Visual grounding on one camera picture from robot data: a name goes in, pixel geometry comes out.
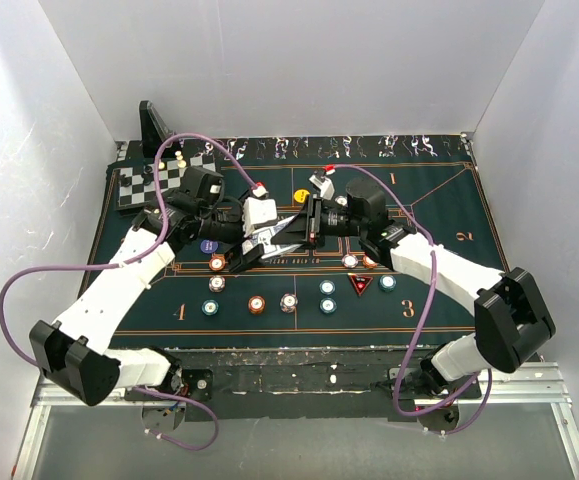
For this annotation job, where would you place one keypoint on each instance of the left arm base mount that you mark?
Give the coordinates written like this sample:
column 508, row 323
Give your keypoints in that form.
column 183, row 398

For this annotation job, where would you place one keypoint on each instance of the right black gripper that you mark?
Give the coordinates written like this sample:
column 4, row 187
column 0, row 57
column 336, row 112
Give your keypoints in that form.
column 302, row 230

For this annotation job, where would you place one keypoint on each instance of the green chips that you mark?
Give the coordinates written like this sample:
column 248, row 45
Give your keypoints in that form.
column 210, row 307
column 387, row 283

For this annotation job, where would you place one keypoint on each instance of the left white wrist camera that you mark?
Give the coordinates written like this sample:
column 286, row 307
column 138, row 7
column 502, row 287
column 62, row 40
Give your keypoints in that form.
column 258, row 213

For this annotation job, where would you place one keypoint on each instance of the green poker table mat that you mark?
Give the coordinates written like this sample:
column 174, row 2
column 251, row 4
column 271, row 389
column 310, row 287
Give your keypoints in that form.
column 434, row 180

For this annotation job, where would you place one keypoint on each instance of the black chess piece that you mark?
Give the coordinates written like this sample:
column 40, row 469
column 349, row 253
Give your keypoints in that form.
column 147, row 175
column 126, row 183

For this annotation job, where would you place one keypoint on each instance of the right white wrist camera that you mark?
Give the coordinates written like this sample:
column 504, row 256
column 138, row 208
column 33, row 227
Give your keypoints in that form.
column 323, row 185

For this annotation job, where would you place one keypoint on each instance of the orange chips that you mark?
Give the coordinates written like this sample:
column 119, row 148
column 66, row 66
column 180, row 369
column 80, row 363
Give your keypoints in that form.
column 368, row 262
column 217, row 263

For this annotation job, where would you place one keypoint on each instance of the red triangular dealer button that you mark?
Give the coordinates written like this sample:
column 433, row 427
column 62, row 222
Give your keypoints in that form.
column 359, row 283

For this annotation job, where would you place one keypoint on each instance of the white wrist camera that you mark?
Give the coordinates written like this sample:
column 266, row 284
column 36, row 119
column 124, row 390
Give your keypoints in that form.
column 258, row 213
column 323, row 185

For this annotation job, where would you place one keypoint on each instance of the orange poker chip stack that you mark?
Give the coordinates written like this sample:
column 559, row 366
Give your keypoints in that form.
column 256, row 305

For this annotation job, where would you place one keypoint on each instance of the cream chess pawn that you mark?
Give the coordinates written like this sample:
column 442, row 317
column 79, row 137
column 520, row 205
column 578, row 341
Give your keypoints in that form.
column 181, row 162

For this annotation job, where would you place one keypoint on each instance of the green poker chip stack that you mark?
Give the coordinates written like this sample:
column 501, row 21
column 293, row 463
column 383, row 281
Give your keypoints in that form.
column 327, row 306

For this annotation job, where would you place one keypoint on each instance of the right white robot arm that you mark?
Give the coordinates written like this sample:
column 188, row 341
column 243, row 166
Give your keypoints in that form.
column 511, row 318

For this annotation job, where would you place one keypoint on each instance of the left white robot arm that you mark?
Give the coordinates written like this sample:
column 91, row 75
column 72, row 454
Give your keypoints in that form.
column 74, row 352

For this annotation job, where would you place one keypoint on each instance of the black triangular stand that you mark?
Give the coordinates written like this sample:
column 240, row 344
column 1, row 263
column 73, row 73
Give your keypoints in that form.
column 154, row 131

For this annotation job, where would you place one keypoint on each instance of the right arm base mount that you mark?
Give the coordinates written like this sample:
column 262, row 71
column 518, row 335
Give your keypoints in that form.
column 421, row 394

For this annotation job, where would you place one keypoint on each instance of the small chess board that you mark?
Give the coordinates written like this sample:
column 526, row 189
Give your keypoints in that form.
column 170, row 176

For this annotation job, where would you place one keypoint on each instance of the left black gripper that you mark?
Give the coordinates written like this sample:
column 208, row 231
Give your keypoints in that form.
column 238, row 260

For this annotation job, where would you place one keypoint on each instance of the yellow big blind button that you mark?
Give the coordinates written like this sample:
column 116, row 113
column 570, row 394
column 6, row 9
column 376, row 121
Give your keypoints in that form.
column 300, row 196

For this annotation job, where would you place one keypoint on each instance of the blue small blind button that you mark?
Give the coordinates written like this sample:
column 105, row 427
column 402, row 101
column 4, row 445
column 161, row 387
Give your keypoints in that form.
column 209, row 247

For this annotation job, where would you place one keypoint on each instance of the aluminium rail frame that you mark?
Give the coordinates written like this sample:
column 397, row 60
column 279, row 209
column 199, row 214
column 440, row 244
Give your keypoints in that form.
column 526, row 431

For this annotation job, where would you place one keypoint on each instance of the blue playing card box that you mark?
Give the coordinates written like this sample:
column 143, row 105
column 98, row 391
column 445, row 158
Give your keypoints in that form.
column 263, row 237

